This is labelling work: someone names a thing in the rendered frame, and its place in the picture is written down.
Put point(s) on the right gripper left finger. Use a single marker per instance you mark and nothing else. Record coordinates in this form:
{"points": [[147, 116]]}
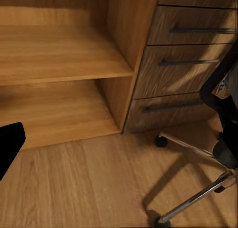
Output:
{"points": [[12, 138]]}

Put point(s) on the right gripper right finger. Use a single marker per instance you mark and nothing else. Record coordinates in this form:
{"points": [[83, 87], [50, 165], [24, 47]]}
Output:
{"points": [[230, 137]]}

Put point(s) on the swivel chair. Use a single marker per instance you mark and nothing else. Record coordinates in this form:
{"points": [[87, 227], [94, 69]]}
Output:
{"points": [[225, 75]]}

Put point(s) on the bookcase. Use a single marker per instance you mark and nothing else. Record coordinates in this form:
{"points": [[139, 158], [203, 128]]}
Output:
{"points": [[68, 67]]}

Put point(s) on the cabinet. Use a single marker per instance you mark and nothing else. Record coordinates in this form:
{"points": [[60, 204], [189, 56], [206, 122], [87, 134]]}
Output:
{"points": [[186, 42]]}

